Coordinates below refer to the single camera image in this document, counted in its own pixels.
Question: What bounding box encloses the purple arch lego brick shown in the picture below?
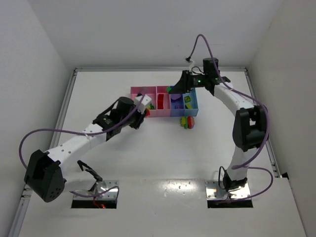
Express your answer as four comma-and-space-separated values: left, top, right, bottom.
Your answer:
170, 94, 181, 102

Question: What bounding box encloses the small lime square brick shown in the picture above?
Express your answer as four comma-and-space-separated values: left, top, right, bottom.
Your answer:
184, 96, 191, 103

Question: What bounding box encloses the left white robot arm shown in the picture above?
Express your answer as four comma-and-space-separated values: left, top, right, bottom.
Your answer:
24, 94, 152, 202

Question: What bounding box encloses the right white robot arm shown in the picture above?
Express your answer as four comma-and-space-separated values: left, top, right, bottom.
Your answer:
167, 58, 268, 191

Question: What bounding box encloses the light blue bin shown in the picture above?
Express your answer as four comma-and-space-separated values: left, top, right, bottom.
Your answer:
183, 89, 198, 117

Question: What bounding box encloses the purple-blue bin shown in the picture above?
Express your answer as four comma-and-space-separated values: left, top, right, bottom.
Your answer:
170, 94, 185, 117

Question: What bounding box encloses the small pink bin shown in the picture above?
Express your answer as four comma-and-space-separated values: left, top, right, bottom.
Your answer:
157, 86, 171, 117

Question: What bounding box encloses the large pink bin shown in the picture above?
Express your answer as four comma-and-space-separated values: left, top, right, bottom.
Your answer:
130, 86, 157, 118

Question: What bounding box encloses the red lime purple lego cluster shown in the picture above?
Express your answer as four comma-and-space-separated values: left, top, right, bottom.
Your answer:
180, 116, 195, 129

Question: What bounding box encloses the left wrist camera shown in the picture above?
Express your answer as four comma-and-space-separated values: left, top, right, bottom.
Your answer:
133, 95, 152, 114

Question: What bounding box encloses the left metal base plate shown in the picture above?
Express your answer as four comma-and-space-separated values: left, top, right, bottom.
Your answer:
71, 180, 119, 209

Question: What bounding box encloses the metal base plate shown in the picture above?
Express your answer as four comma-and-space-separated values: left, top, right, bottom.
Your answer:
205, 180, 253, 208
71, 180, 119, 209

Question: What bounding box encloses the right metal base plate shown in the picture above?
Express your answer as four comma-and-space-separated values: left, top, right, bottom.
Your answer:
205, 180, 253, 208

